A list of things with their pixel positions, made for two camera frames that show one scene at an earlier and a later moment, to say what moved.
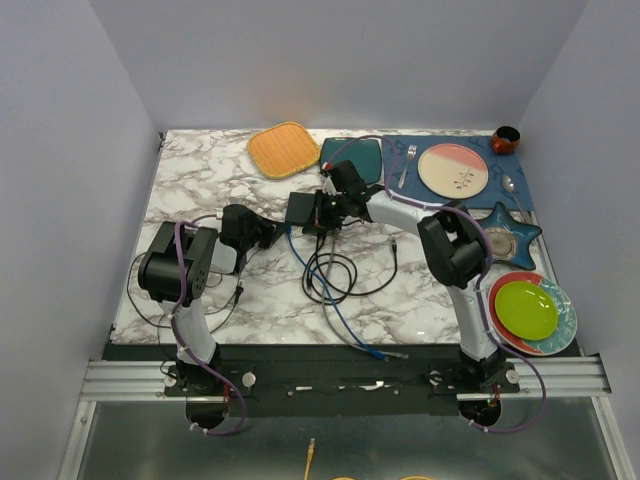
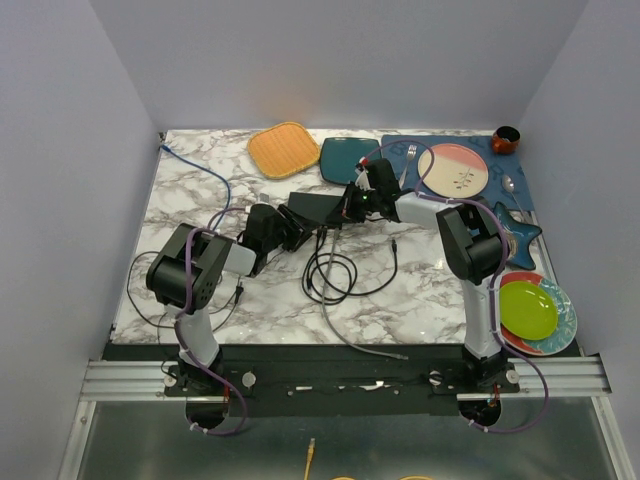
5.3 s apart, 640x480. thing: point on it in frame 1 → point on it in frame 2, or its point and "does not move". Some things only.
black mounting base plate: [260, 380] does not move
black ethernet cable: [329, 278] does not move
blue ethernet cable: [370, 348] → [167, 149]
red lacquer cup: [506, 140] does not move
